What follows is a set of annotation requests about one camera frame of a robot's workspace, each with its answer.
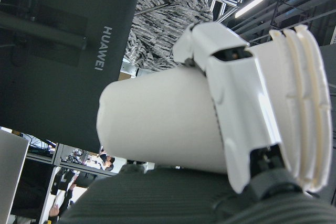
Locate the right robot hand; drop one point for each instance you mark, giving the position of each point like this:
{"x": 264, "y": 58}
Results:
{"x": 157, "y": 200}

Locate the white cup with ribbed rim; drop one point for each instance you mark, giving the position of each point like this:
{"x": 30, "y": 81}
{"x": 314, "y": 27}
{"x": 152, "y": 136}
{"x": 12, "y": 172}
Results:
{"x": 157, "y": 119}

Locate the person in white shirt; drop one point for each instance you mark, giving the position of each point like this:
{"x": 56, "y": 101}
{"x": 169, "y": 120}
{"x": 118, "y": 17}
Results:
{"x": 107, "y": 162}

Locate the white cabinet panel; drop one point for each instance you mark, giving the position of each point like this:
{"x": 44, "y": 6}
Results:
{"x": 13, "y": 169}

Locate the black Huawei monitor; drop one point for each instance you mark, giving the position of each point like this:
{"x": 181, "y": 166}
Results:
{"x": 52, "y": 90}

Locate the person in striped grey sweater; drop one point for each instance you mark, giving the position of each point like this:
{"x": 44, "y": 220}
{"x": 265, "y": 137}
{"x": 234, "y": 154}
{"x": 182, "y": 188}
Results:
{"x": 162, "y": 30}

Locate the thin metal rod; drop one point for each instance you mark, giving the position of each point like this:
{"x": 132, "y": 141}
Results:
{"x": 149, "y": 9}

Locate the black monitor stand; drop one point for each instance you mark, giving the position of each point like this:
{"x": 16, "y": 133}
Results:
{"x": 39, "y": 28}

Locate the ceiling light bar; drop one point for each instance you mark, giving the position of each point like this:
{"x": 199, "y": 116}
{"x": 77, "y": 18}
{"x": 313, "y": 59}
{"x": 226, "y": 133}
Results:
{"x": 249, "y": 5}

